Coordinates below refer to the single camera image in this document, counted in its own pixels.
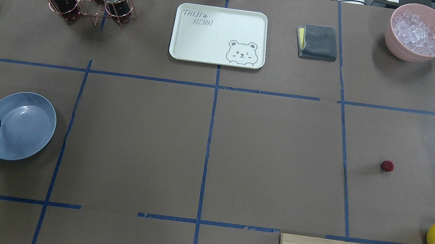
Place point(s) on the cream bear tray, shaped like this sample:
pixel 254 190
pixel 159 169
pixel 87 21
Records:
pixel 219 36

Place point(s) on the grey folded cloth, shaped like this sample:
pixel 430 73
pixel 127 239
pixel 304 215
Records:
pixel 316 42

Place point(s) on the blue plate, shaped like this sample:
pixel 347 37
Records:
pixel 28 121

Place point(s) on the red strawberry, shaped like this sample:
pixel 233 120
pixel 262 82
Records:
pixel 387 166

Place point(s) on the pink bowl of ice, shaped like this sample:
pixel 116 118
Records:
pixel 410 33

